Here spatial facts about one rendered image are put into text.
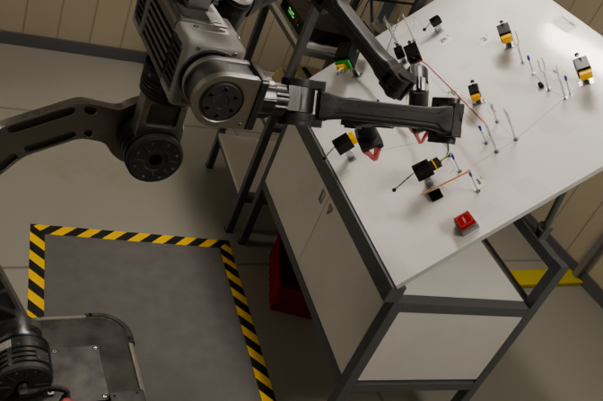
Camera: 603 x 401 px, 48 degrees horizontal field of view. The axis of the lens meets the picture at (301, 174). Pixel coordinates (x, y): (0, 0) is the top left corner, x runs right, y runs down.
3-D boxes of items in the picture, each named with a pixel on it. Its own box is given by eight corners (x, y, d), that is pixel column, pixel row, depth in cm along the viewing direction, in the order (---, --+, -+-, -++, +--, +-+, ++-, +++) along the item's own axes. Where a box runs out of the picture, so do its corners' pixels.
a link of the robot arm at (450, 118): (482, 99, 149) (476, 144, 150) (458, 100, 163) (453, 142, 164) (283, 75, 142) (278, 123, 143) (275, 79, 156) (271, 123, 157)
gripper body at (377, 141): (374, 126, 208) (370, 108, 203) (384, 146, 201) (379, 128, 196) (354, 134, 209) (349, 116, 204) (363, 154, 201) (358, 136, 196)
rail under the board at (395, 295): (383, 302, 206) (391, 287, 203) (283, 102, 295) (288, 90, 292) (397, 302, 209) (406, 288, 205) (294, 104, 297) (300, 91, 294)
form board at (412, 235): (292, 92, 293) (291, 89, 292) (498, -36, 283) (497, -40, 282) (397, 289, 204) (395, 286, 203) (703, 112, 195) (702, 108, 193)
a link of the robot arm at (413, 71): (383, 94, 196) (399, 74, 190) (384, 69, 204) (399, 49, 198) (417, 111, 199) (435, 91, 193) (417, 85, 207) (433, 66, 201)
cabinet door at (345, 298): (339, 374, 231) (387, 293, 211) (295, 263, 272) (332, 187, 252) (345, 374, 232) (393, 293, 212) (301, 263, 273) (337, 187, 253)
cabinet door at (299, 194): (296, 263, 272) (333, 186, 252) (264, 180, 313) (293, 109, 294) (301, 263, 273) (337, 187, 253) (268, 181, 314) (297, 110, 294)
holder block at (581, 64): (586, 64, 224) (581, 44, 218) (596, 85, 216) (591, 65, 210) (572, 68, 225) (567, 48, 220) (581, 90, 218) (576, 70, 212)
